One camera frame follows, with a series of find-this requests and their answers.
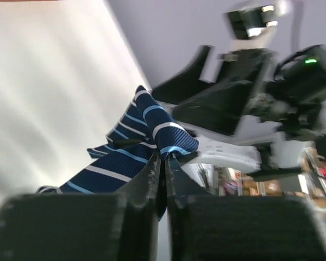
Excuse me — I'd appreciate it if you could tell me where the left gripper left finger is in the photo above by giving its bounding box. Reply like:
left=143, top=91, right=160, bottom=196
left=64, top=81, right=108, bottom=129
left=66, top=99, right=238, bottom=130
left=0, top=154, right=161, bottom=261

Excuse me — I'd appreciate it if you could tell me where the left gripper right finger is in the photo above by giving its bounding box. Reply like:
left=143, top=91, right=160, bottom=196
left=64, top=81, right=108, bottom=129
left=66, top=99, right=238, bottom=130
left=165, top=157, right=326, bottom=260

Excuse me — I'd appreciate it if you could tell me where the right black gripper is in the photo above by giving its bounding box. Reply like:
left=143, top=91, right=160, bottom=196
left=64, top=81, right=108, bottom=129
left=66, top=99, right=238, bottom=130
left=152, top=45, right=326, bottom=136

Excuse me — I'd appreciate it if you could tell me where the navy blue striped tie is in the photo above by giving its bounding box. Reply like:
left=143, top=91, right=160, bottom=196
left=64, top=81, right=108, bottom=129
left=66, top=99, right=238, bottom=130
left=36, top=84, right=200, bottom=221

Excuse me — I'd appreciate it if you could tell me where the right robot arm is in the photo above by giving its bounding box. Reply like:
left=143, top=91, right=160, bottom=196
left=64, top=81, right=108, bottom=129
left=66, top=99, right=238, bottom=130
left=152, top=45, right=326, bottom=141

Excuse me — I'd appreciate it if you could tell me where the white plastic bin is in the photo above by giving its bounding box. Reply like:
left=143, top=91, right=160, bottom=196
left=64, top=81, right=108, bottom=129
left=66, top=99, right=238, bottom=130
left=179, top=133, right=289, bottom=175

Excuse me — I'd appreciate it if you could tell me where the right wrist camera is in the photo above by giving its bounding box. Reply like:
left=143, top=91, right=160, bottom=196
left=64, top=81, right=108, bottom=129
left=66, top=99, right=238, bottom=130
left=225, top=4, right=278, bottom=40

